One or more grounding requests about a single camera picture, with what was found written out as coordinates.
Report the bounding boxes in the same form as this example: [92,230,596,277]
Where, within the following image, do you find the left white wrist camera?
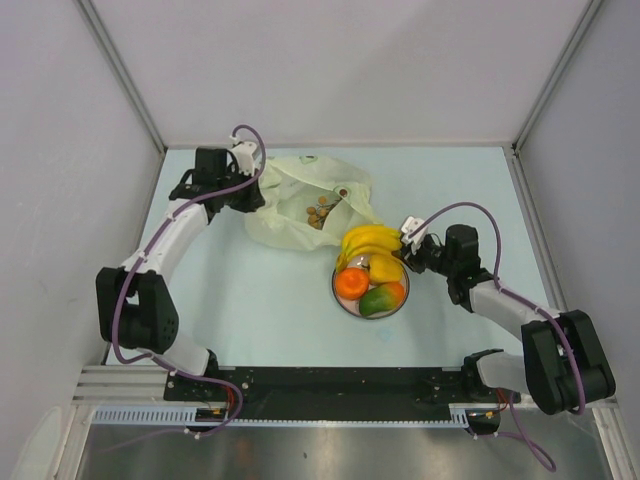
[230,141,261,176]

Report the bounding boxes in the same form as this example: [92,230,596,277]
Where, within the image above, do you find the aluminium frame rails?
[72,364,621,409]

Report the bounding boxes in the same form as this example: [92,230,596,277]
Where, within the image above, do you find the yellow fake bell pepper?
[368,254,404,284]

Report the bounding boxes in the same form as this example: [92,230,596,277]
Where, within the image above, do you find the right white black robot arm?
[400,217,616,415]

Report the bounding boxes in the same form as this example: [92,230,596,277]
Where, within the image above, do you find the white slotted cable duct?
[92,402,474,429]

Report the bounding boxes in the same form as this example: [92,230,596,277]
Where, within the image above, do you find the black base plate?
[163,365,522,422]

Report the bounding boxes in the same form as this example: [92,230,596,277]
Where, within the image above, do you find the yellow fake banana bunch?
[335,224,402,273]

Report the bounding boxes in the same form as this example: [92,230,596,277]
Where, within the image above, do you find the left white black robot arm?
[95,140,266,400]

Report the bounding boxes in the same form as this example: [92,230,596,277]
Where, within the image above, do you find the pale yellow plastic bag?
[244,155,382,251]

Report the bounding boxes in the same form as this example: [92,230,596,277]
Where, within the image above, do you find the green orange fake mango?
[358,282,406,317]

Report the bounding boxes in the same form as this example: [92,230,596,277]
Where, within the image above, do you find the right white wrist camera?
[400,216,428,251]

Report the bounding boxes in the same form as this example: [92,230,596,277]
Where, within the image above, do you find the white plate red characters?
[331,254,409,320]

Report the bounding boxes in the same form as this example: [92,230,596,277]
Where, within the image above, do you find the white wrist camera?
[400,216,428,251]
[230,141,261,176]

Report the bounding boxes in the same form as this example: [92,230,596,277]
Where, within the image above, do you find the orange fake fruit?
[334,267,369,300]

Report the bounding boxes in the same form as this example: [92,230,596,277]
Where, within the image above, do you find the brown fake longan bunch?
[306,196,340,230]

